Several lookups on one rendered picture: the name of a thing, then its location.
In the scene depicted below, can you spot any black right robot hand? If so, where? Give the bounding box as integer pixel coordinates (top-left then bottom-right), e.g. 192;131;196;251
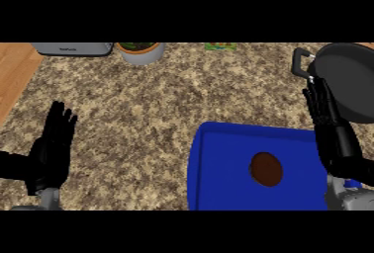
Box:
301;76;374;188

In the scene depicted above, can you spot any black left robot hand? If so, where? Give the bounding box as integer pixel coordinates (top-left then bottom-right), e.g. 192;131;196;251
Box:
0;100;78;197

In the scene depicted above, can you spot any brown cupcake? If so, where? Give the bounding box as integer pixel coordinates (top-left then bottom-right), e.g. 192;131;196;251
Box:
248;151;285;188

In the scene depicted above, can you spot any dark grey pot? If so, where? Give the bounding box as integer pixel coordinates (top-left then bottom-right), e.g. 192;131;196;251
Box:
291;42;374;125

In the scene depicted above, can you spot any blue tray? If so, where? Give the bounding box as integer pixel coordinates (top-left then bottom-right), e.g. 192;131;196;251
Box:
186;121;363;211

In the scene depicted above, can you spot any grey plant pot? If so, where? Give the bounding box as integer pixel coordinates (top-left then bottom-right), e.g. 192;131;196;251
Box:
113;42;166;65

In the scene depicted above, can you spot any grey toaster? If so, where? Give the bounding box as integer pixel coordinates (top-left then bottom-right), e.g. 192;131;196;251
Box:
30;42;115;57

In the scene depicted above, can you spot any green packet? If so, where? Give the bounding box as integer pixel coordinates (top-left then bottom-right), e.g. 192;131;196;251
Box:
202;42;237;51

